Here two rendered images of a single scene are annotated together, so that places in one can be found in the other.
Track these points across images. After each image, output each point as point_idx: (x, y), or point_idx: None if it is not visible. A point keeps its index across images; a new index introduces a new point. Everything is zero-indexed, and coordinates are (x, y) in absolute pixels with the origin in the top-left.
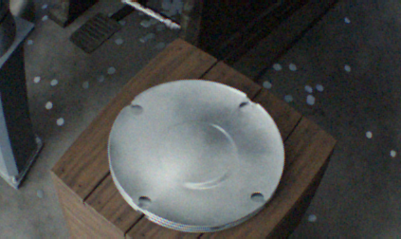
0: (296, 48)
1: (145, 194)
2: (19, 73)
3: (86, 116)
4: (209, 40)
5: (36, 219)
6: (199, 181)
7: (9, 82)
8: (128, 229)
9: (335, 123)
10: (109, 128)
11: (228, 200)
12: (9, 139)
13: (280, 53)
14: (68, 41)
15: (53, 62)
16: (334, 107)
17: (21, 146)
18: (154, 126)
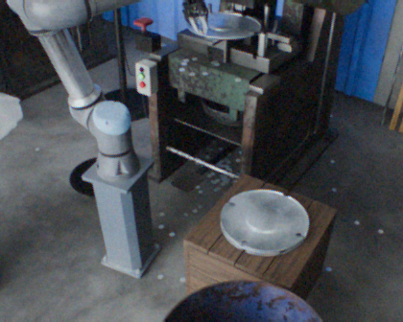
0: (298, 185)
1: (244, 239)
2: (145, 193)
3: (190, 230)
4: None
5: (157, 293)
6: (269, 229)
7: (138, 197)
8: (236, 260)
9: None
10: (218, 215)
11: (285, 237)
12: (137, 240)
13: (289, 189)
14: (165, 191)
15: (157, 203)
16: None
17: (145, 246)
18: (243, 210)
